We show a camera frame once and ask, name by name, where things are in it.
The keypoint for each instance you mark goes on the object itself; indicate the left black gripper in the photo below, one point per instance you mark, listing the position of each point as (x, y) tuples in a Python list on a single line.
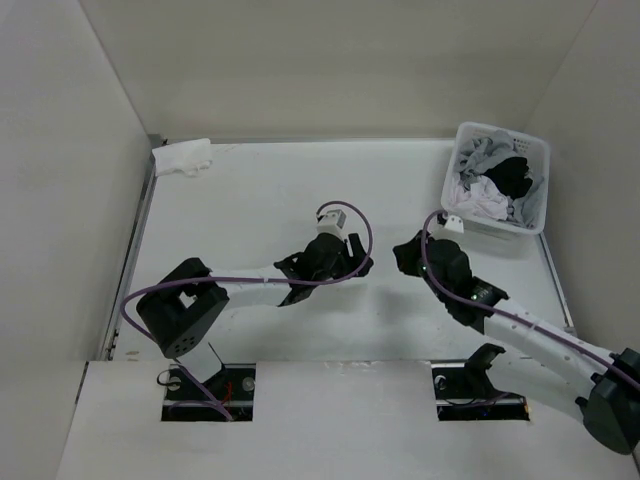
[(353, 263)]

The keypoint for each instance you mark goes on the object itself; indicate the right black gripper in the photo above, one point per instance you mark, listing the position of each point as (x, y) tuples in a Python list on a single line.
[(406, 253)]

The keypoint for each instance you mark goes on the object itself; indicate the grey tank top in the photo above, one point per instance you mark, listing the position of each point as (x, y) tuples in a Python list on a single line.
[(478, 155)]

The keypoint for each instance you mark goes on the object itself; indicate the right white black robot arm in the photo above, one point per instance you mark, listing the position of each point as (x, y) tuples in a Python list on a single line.
[(526, 355)]

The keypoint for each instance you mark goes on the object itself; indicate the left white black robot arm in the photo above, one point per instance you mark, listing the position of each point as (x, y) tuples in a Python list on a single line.
[(181, 310)]

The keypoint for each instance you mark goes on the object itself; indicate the folded white tank top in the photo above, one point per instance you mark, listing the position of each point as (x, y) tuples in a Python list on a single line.
[(187, 157)]

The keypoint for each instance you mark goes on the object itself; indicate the white garment in basket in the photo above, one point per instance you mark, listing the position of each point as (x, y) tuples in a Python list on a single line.
[(480, 199)]

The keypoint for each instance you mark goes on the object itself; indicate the light grey garment in basket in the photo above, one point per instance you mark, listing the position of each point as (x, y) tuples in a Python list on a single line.
[(524, 211)]

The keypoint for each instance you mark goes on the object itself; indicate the white plastic laundry basket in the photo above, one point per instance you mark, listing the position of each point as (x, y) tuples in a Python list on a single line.
[(535, 150)]

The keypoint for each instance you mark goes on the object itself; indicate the black garment in basket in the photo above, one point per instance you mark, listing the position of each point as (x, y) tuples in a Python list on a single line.
[(511, 177)]

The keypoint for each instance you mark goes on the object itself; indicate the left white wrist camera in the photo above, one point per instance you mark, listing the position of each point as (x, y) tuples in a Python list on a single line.
[(331, 222)]

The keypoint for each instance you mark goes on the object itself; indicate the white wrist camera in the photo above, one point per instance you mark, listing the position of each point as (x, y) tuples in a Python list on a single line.
[(451, 223), (331, 222)]

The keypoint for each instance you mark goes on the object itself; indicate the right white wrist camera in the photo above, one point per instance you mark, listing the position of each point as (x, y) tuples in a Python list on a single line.
[(451, 223)]

